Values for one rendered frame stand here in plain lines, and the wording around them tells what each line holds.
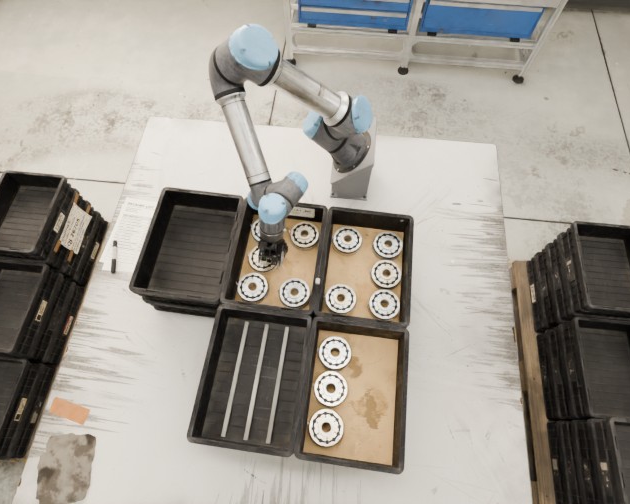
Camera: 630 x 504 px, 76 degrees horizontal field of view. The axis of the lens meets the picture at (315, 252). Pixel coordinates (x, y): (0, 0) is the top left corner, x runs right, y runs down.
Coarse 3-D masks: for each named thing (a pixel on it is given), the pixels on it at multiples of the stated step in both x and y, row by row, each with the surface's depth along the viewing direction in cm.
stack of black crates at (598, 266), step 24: (576, 240) 174; (600, 240) 185; (624, 240) 185; (528, 264) 216; (552, 264) 192; (576, 264) 174; (600, 264) 181; (624, 264) 181; (552, 288) 189; (576, 288) 171; (600, 288) 176; (624, 288) 176; (552, 312) 189; (576, 312) 171; (600, 312) 167; (624, 312) 162
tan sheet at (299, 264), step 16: (288, 224) 150; (320, 224) 150; (288, 240) 148; (288, 256) 145; (304, 256) 145; (272, 272) 142; (288, 272) 142; (304, 272) 142; (272, 288) 140; (272, 304) 138
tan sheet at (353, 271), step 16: (336, 224) 150; (368, 240) 148; (336, 256) 145; (352, 256) 145; (368, 256) 145; (400, 256) 145; (336, 272) 142; (352, 272) 142; (368, 272) 142; (352, 288) 140; (368, 288) 140; (400, 288) 140; (384, 304) 138
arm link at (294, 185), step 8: (288, 176) 118; (296, 176) 118; (272, 184) 122; (280, 184) 118; (288, 184) 117; (296, 184) 117; (304, 184) 119; (272, 192) 120; (280, 192) 115; (288, 192) 115; (296, 192) 117; (304, 192) 121; (288, 200) 115; (296, 200) 117
